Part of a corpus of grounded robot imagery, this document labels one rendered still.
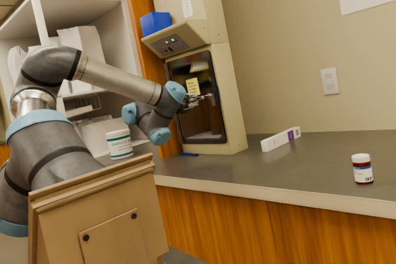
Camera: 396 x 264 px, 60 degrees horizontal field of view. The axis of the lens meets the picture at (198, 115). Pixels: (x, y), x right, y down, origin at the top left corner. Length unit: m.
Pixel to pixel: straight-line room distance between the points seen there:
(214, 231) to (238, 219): 0.14
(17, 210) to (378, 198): 0.73
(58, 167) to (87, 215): 0.10
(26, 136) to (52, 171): 0.10
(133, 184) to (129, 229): 0.07
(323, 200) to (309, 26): 0.95
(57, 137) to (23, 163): 0.07
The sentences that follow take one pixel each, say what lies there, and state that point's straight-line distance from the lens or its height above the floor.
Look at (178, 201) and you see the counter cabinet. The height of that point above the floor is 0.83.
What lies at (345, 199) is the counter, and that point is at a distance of 0.87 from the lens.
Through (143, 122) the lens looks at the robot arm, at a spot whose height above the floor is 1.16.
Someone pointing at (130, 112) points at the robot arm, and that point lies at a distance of 1.21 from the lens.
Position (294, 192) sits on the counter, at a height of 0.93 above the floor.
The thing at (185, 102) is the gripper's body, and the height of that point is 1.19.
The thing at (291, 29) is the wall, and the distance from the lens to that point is 1.70.
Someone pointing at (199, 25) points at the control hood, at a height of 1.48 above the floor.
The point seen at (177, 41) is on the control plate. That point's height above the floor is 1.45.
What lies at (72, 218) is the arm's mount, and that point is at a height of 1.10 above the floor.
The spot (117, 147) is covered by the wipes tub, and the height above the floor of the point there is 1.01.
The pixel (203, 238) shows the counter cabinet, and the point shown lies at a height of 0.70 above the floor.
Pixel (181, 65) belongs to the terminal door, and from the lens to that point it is 1.55.
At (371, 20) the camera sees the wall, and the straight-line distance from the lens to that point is 1.55.
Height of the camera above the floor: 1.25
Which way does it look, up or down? 5 degrees down
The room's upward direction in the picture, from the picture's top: 11 degrees counter-clockwise
